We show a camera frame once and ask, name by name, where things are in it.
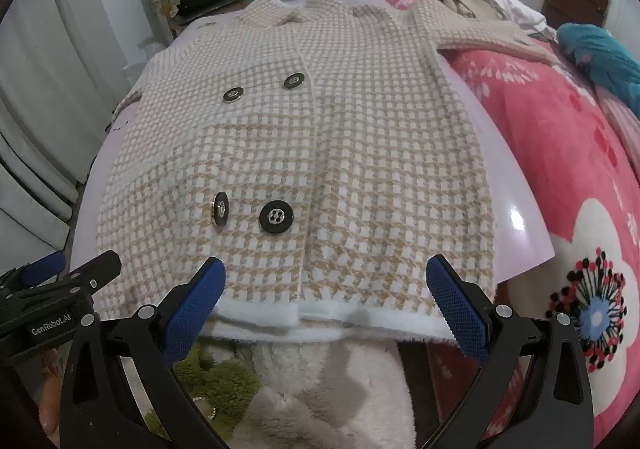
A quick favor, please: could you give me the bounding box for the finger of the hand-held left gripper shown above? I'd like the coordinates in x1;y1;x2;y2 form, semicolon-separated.
65;250;122;300
0;251;67;290

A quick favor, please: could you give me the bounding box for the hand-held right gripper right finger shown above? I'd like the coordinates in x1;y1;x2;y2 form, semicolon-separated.
420;255;596;449

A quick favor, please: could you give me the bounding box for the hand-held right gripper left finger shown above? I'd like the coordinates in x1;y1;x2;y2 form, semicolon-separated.
59;256;227;449

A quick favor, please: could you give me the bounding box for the beige white houndstooth coat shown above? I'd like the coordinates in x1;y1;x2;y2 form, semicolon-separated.
95;0;561;342

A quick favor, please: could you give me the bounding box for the person's left hand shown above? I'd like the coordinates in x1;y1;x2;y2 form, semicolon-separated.
39;349;68;432

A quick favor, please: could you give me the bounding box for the glossy lilac mat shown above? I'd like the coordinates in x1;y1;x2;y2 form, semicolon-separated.
67;0;556;290

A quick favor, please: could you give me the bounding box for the white curtain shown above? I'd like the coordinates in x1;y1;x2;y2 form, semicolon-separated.
0;0;151;260

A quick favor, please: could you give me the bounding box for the pink floral blanket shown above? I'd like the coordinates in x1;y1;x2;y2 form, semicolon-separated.
375;0;640;445

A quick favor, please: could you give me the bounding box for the teal cloth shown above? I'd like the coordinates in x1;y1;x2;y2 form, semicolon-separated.
557;23;640;102

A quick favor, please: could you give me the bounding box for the white cloth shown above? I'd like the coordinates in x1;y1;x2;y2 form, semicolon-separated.
465;0;548;32

